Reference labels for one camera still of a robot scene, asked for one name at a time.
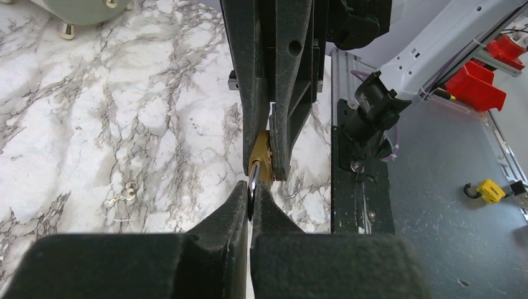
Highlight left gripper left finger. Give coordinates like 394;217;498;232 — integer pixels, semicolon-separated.
4;181;248;298

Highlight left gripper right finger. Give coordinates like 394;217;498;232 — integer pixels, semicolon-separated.
250;182;431;298

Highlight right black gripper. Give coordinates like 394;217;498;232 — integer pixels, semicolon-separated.
220;0;392;181

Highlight brass padlock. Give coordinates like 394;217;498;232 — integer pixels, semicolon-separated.
278;179;301;200
247;130;274;221

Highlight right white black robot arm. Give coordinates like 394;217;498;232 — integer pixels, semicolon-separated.
220;1;527;181

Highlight small silver key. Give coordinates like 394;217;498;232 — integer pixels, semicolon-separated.
106;181;138;204

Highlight cream cylinder with coloured face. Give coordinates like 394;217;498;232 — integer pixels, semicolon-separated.
32;0;134;40

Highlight red storage bin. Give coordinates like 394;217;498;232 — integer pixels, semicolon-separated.
445;61;506;112

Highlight yellow black connector plug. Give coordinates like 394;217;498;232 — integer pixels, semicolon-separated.
463;179;507;204

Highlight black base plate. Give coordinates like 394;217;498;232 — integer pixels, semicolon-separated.
331;99;395;234

